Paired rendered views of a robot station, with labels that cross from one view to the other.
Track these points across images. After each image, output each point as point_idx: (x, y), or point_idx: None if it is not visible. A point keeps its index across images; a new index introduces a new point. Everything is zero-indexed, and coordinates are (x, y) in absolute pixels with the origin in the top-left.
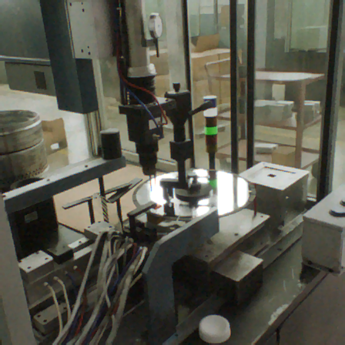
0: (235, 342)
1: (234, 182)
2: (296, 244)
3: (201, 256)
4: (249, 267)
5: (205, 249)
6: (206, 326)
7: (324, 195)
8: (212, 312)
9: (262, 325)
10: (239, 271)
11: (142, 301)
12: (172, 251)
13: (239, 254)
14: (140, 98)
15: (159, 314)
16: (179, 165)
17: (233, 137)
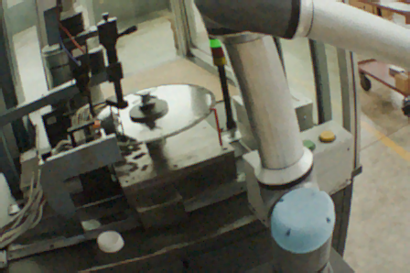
0: (117, 255)
1: (199, 103)
2: None
3: (122, 180)
4: (161, 202)
5: (132, 175)
6: (102, 237)
7: None
8: (121, 230)
9: (148, 252)
10: (149, 203)
11: (84, 205)
12: (60, 169)
13: (167, 187)
14: (65, 34)
15: (61, 214)
16: (113, 85)
17: None
